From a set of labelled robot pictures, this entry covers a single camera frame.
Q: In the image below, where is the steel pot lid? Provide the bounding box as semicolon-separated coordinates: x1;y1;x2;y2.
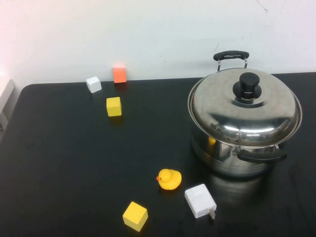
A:
187;68;303;147

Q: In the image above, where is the orange cube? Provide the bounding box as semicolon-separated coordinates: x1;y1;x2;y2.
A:
113;66;127;84

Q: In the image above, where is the yellow cube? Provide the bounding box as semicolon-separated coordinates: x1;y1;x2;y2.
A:
122;201;149;233
106;96;122;118

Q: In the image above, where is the stainless steel cooking pot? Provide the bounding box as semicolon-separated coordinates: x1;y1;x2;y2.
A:
190;50;288;179

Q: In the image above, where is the white cube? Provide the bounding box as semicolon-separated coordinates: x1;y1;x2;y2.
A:
85;76;102;94

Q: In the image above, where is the white plug charger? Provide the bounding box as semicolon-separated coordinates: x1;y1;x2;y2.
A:
184;183;218;221

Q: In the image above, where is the yellow rubber duck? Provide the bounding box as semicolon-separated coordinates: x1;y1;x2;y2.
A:
156;168;183;191

